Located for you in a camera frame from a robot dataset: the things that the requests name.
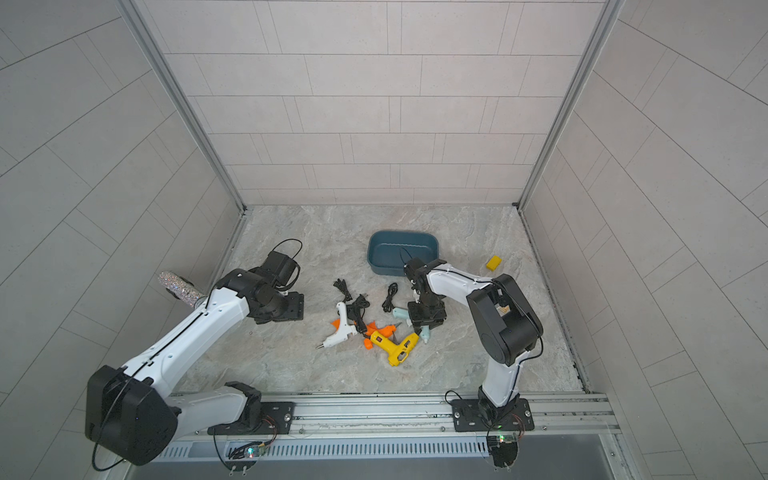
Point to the left circuit board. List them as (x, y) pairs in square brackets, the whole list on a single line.
[(242, 458)]

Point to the mint green hot glue gun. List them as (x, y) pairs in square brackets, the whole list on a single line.
[(402, 313)]

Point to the aluminium mounting rail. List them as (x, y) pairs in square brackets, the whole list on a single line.
[(381, 415)]

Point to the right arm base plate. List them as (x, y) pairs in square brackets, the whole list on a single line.
[(473, 415)]

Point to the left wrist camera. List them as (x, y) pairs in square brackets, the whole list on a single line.
[(282, 269)]

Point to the teal plastic storage box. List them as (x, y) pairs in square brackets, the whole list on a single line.
[(389, 250)]

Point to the white hot glue gun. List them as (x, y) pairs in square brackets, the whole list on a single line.
[(350, 320)]

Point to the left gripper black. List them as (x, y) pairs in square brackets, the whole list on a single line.
[(297, 310)]

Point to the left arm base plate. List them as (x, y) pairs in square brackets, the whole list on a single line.
[(270, 418)]

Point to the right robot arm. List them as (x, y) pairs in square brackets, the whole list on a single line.
[(506, 324)]

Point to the orange hot glue gun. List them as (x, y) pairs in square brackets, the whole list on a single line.
[(387, 331)]

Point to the yellow hot glue gun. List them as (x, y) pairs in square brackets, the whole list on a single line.
[(397, 353)]

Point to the small yellow block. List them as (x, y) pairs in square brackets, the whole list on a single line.
[(493, 263)]

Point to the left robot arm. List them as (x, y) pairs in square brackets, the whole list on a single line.
[(133, 411)]

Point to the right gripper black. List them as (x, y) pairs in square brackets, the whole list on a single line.
[(417, 318)]

